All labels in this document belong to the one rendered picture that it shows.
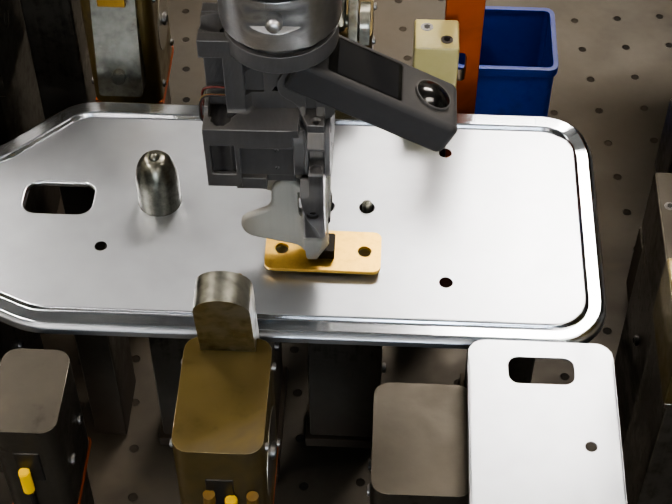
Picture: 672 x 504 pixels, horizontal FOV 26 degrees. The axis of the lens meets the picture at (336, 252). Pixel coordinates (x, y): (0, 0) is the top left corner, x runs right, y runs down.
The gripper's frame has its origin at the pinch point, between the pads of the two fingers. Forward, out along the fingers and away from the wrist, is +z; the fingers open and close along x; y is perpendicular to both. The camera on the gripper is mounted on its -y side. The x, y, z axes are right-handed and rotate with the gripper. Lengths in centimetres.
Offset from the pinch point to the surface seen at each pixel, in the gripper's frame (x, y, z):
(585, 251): -1.6, -19.2, 3.1
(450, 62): -15.7, -9.1, -2.5
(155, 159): -4.6, 12.4, -2.5
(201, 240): -1.1, 9.1, 2.3
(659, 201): -6.7, -25.0, 2.9
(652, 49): -58, -34, 33
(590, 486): 18.6, -18.1, 2.7
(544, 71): -44, -20, 24
